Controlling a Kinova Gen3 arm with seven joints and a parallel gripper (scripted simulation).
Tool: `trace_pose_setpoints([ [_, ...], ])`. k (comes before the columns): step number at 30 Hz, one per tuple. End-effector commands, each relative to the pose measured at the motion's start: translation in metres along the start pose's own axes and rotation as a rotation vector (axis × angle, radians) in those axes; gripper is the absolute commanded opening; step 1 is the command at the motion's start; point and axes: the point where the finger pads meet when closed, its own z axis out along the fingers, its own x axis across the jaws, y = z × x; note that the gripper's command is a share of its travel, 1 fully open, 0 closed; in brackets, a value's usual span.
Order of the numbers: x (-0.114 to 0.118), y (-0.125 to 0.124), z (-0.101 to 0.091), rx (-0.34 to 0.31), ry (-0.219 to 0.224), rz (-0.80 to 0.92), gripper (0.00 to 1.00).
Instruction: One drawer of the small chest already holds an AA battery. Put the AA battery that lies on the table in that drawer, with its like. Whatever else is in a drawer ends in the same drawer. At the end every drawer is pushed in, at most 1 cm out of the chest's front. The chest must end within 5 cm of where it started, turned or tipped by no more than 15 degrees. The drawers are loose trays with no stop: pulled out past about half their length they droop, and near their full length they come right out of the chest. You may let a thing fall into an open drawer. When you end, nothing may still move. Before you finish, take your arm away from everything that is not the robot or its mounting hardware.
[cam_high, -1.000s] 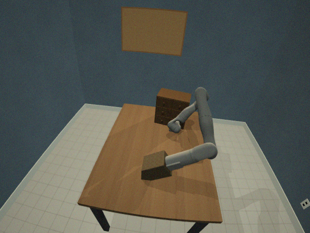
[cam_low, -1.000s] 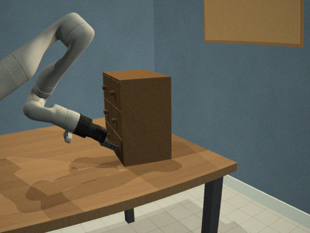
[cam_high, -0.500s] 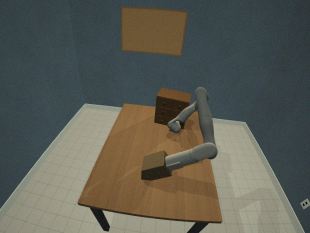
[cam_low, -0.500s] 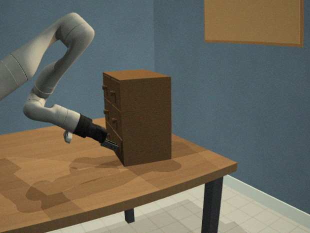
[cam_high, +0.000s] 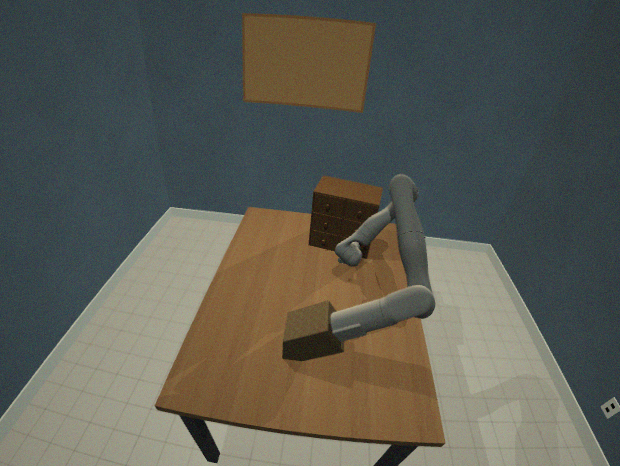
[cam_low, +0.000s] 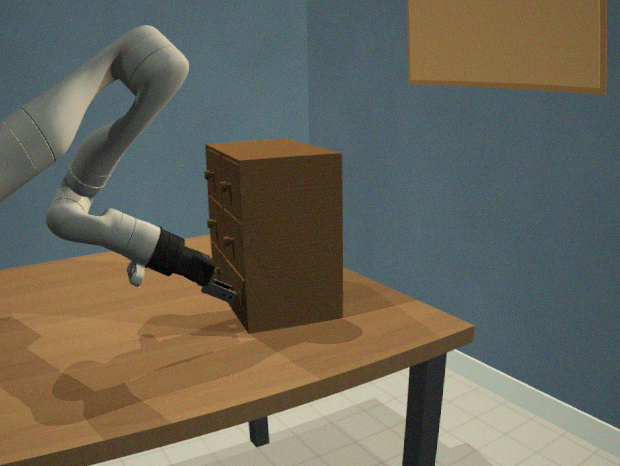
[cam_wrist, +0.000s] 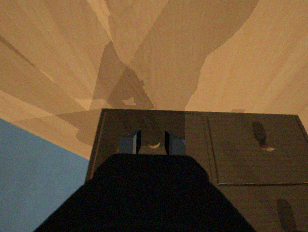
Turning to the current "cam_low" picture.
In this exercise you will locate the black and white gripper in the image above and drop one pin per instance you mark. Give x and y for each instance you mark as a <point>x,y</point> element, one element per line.
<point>153,247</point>

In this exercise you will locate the brown wooden chest of drawers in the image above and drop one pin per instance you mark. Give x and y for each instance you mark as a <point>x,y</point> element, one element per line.
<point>292,231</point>

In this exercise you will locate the dark brown drawer front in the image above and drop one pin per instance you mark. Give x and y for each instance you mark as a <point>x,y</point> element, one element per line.
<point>234,251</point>
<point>220,264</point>
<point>214,175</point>
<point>216,222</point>
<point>230,181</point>
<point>238,285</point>

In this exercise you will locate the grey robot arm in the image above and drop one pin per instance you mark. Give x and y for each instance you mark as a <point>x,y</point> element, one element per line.
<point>40,132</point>

